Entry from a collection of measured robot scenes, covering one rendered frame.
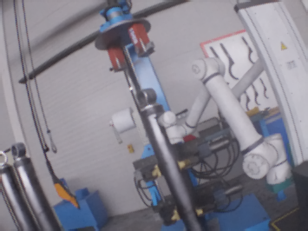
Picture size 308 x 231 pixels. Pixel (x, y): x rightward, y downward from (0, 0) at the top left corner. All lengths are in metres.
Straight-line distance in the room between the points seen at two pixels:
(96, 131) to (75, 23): 2.34
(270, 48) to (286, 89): 0.24
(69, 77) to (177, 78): 2.09
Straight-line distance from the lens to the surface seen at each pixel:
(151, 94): 2.08
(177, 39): 4.28
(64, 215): 4.42
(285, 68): 1.35
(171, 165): 2.03
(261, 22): 1.39
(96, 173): 4.58
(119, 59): 2.33
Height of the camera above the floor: 1.28
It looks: 2 degrees up
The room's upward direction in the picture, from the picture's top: 21 degrees counter-clockwise
